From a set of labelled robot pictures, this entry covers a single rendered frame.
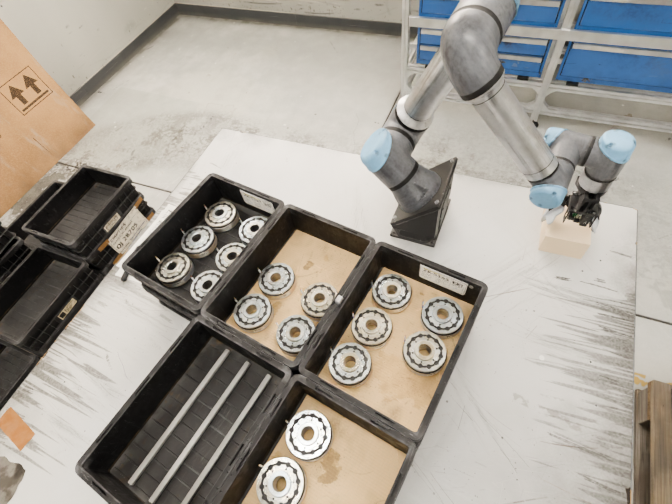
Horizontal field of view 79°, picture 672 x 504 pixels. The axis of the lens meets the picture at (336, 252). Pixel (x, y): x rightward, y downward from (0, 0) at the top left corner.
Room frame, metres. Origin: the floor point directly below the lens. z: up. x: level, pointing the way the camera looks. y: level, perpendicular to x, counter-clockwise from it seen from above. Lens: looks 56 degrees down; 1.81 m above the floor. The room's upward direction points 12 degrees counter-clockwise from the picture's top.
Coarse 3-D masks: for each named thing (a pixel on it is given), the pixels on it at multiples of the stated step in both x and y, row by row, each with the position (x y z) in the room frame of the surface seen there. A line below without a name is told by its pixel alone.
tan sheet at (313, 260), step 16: (288, 240) 0.74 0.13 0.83; (304, 240) 0.73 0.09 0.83; (320, 240) 0.72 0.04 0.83; (288, 256) 0.69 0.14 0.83; (304, 256) 0.67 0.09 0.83; (320, 256) 0.66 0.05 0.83; (336, 256) 0.65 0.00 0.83; (352, 256) 0.64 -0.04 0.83; (304, 272) 0.62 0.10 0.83; (320, 272) 0.61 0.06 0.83; (336, 272) 0.60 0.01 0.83; (256, 288) 0.60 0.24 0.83; (304, 288) 0.57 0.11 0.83; (336, 288) 0.55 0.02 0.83; (272, 304) 0.54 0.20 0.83; (288, 304) 0.53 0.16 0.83; (272, 320) 0.49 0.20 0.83; (256, 336) 0.45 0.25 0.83; (272, 336) 0.45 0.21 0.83
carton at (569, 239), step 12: (552, 228) 0.63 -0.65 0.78; (564, 228) 0.62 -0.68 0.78; (576, 228) 0.61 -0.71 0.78; (588, 228) 0.60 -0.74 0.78; (540, 240) 0.63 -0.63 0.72; (552, 240) 0.60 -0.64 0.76; (564, 240) 0.58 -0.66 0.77; (576, 240) 0.57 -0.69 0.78; (588, 240) 0.56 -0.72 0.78; (552, 252) 0.59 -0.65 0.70; (564, 252) 0.57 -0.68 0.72; (576, 252) 0.56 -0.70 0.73
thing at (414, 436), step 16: (368, 256) 0.56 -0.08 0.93; (416, 256) 0.54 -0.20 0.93; (448, 272) 0.47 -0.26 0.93; (352, 288) 0.48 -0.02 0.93; (480, 304) 0.37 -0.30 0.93; (320, 336) 0.38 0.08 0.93; (464, 336) 0.31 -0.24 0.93; (304, 368) 0.31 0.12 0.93; (448, 368) 0.24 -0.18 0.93; (320, 384) 0.27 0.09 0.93; (352, 400) 0.22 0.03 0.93; (432, 400) 0.19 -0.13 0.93; (384, 416) 0.18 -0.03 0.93; (400, 432) 0.14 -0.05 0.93; (416, 432) 0.14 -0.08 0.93
